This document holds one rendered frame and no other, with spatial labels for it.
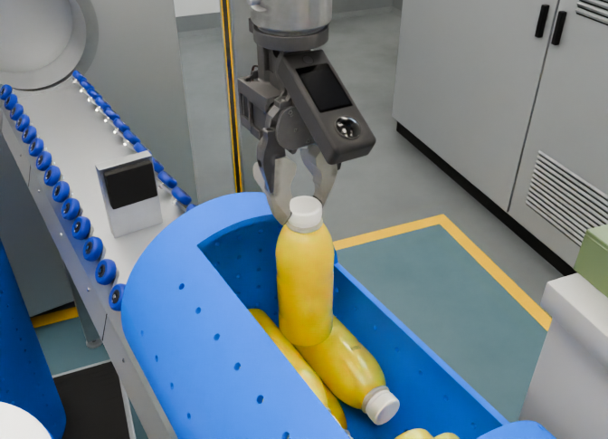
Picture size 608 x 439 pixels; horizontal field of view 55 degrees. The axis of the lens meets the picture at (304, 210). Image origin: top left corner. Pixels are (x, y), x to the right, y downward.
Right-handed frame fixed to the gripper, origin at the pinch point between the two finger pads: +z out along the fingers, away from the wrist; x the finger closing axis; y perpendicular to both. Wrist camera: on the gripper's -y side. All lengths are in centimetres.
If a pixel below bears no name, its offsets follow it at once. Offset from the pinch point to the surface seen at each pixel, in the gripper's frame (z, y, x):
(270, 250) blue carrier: 12.6, 9.8, -0.9
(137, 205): 27, 51, 5
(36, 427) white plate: 21.5, 6.2, 32.5
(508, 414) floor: 126, 19, -90
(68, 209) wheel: 28, 60, 17
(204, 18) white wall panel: 114, 423, -171
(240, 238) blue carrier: 8.8, 9.9, 3.4
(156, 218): 31, 51, 2
